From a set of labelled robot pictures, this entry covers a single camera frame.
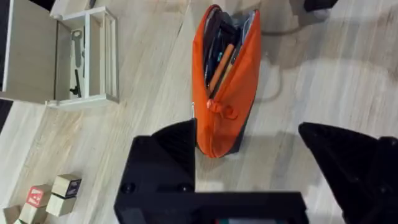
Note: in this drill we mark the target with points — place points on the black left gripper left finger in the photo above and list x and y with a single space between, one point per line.
161 165

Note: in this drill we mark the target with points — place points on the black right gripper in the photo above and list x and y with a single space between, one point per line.
318 7

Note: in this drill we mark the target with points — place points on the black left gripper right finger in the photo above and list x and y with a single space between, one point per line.
351 168

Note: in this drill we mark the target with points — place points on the orange zip bag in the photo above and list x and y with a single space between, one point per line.
225 93

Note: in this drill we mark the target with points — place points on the heap of small cardboard boxes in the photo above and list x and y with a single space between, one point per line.
43 200

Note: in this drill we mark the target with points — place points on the open cardboard box with tools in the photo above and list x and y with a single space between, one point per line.
59 56

